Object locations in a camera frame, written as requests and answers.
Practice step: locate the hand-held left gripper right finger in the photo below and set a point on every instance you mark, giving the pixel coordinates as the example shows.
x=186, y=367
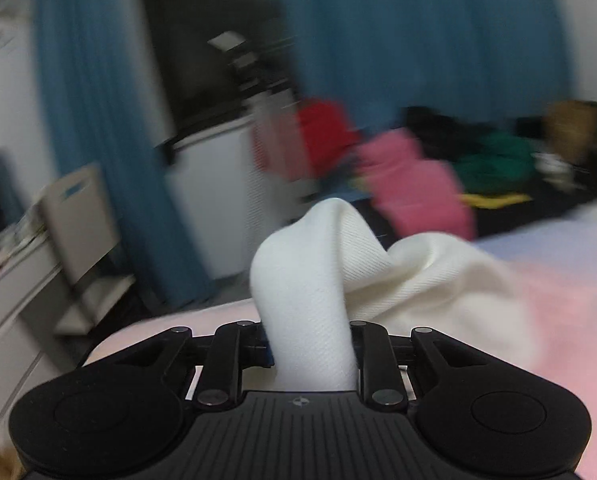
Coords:
x=361, y=355

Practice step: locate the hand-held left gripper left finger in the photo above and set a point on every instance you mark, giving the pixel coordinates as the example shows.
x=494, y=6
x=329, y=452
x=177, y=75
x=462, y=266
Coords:
x=264, y=345

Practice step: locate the white garment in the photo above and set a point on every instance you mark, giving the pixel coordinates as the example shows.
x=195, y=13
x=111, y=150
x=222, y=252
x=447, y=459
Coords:
x=378, y=290

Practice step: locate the white cabinet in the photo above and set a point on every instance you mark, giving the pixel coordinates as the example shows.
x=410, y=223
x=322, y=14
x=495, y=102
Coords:
x=223, y=190

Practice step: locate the pink garment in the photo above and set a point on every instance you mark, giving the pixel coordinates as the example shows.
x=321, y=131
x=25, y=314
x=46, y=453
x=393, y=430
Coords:
x=414, y=187

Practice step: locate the yellow garment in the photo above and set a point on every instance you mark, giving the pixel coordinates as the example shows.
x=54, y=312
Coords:
x=493, y=199

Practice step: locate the beige chair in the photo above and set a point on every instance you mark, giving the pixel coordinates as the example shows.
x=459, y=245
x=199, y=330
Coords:
x=86, y=240

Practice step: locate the red garment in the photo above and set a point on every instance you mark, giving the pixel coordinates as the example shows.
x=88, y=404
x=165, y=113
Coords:
x=323, y=135

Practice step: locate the green garment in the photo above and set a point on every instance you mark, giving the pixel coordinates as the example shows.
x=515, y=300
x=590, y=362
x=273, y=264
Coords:
x=493, y=160

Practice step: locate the white desk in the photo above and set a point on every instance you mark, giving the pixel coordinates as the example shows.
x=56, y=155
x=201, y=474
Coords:
x=13, y=310

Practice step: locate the blue curtain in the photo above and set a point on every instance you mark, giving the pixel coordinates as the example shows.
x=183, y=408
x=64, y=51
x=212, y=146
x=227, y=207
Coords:
x=428, y=40
x=113, y=135

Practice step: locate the brown plush toy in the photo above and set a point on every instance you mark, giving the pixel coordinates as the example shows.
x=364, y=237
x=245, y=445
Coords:
x=571, y=125

